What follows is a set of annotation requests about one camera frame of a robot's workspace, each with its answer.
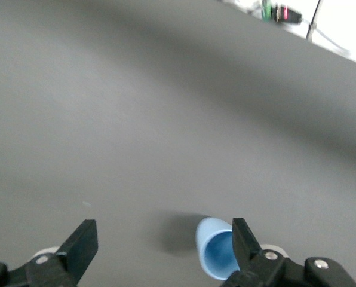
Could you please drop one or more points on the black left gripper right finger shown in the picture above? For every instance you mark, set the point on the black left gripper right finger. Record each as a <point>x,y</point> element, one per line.
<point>246,257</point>

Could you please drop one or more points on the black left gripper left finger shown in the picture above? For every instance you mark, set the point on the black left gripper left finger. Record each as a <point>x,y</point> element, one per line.
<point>76,254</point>

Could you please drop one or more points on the light blue plastic cup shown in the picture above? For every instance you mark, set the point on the light blue plastic cup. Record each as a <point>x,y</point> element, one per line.
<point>217,254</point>

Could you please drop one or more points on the dark grey table mat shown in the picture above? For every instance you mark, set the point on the dark grey table mat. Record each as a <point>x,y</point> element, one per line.
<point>136,119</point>

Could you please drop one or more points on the green black connector device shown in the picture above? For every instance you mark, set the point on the green black connector device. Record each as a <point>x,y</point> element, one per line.
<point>285,13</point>

